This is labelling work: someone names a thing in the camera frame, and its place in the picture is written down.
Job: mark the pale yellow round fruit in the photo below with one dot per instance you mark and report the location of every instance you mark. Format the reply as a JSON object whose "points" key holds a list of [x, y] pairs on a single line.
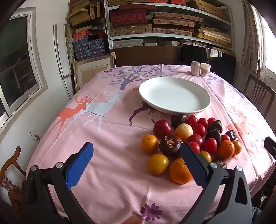
{"points": [[183, 131]]}

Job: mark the white plate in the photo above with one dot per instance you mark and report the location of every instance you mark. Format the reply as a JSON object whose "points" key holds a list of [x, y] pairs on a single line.
{"points": [[174, 97]]}

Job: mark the white metal shelf rack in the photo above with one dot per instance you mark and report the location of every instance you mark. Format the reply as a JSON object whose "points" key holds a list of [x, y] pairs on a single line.
{"points": [[107, 25]]}

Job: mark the tiny orange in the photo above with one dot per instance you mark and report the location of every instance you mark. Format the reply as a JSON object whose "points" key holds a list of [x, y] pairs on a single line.
{"points": [[237, 147]]}

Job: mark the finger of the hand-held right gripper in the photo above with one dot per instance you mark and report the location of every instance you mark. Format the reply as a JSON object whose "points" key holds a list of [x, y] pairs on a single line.
{"points": [[271, 148]]}

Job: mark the bright window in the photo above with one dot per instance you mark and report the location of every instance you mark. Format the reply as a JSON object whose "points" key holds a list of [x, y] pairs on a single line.
{"points": [[268, 43]]}

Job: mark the dark brown water chestnut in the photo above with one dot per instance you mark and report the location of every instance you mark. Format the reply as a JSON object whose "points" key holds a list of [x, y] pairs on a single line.
{"points": [[232, 135], [169, 146], [220, 163], [215, 126], [213, 136]]}

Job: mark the deep orange mandarin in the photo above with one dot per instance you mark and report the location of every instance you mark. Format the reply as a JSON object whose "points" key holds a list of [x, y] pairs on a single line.
{"points": [[225, 149], [178, 172]]}

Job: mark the green patterned board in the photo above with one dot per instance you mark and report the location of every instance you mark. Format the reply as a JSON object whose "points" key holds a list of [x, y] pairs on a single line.
{"points": [[69, 43]]}

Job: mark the dark wooden chair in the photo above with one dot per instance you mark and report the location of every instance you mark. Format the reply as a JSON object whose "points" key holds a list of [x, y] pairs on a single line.
{"points": [[258, 81]]}

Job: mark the stack of patterned flat boxes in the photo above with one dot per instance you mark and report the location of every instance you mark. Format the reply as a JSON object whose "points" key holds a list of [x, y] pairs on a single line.
{"points": [[129, 17]]}

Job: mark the wall socket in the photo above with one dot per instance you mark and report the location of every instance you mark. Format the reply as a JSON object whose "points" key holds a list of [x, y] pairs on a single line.
{"points": [[34, 135]]}

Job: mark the small orange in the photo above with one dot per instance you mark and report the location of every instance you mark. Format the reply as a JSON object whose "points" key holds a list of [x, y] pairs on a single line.
{"points": [[149, 143]]}

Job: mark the white framed window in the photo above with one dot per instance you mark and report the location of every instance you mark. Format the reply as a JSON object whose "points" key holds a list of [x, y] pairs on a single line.
{"points": [[17, 60]]}

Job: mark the black glossy panel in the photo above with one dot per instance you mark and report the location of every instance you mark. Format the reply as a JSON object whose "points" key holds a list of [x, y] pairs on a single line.
{"points": [[222, 64]]}

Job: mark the stack of yellow boxes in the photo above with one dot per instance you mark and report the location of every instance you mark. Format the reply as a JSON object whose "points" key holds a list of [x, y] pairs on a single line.
{"points": [[79, 18]]}

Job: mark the brown wooden cabinet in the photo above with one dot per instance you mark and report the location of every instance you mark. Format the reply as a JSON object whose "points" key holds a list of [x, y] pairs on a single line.
{"points": [[146, 56]]}

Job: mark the red cherry tomato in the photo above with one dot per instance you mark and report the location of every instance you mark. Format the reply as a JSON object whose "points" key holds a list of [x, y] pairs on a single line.
{"points": [[202, 122], [210, 144], [211, 120], [199, 130], [225, 137], [195, 147], [192, 121]]}

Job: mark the red plum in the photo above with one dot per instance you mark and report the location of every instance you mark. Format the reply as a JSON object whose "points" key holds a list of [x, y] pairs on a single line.
{"points": [[196, 139], [162, 128]]}

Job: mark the wooden framed panel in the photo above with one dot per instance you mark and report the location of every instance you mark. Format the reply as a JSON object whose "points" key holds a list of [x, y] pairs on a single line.
{"points": [[92, 70]]}

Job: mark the carved wooden chair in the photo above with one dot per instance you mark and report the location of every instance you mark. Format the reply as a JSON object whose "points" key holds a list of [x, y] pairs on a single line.
{"points": [[14, 196]]}

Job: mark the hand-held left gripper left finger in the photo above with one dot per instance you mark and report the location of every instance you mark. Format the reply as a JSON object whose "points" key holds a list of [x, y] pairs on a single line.
{"points": [[79, 165]]}

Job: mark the brick pattern curtain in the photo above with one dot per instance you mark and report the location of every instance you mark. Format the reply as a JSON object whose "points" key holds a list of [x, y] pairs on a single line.
{"points": [[250, 43]]}

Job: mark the yellow orange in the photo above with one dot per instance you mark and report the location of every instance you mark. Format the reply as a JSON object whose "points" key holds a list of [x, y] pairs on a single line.
{"points": [[206, 156], [157, 164]]}

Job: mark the pink printed tablecloth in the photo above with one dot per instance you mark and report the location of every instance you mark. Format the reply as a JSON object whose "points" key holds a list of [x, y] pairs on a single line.
{"points": [[107, 129]]}

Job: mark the white paper cup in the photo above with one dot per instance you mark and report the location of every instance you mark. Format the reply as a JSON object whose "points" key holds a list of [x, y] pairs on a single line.
{"points": [[205, 69]]}

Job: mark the white board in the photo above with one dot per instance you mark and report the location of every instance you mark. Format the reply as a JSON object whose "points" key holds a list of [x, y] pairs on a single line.
{"points": [[57, 49]]}

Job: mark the orange patterned box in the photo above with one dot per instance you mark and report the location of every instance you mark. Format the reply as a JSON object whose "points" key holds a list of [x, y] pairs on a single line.
{"points": [[80, 35]]}

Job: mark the blue floral storage box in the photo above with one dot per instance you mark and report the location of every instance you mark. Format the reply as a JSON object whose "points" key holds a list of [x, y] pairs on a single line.
{"points": [[97, 46], [80, 50]]}

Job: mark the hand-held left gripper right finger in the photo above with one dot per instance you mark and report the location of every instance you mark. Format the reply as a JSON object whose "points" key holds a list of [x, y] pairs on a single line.
{"points": [[194, 165]]}

